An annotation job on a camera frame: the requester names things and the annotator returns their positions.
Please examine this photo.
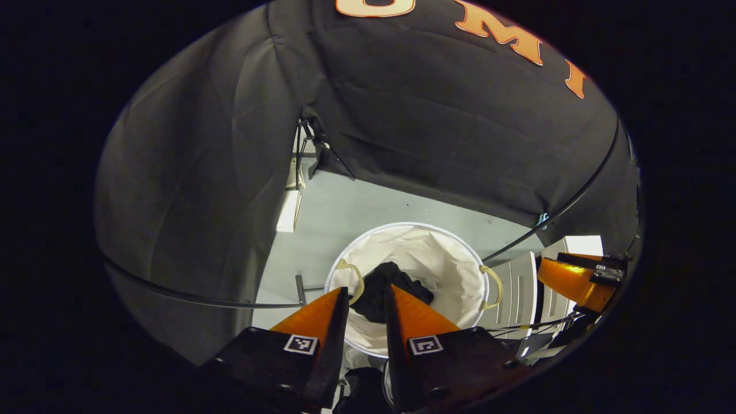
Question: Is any white fabric laundry hamper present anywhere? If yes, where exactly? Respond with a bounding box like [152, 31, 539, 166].
[324, 222, 504, 358]

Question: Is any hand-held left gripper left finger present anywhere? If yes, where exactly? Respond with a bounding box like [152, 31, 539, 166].
[201, 286, 350, 412]

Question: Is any dark rounded object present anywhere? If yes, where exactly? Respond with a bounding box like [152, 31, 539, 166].
[336, 367, 397, 414]

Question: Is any black clothes rack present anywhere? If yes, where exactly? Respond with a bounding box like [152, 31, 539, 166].
[101, 118, 622, 311]

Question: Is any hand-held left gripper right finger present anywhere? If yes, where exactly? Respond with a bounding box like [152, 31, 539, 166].
[384, 283, 538, 413]

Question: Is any black cable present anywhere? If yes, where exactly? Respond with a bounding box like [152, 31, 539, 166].
[486, 310, 584, 340]

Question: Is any black tripod stand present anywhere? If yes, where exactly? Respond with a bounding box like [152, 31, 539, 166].
[294, 118, 356, 190]

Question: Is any white box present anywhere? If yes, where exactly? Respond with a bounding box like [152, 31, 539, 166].
[276, 190, 302, 233]

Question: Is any black knit jacket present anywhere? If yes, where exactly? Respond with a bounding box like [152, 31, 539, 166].
[349, 262, 435, 324]

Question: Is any black backdrop cloth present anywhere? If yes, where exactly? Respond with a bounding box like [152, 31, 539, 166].
[94, 0, 642, 366]

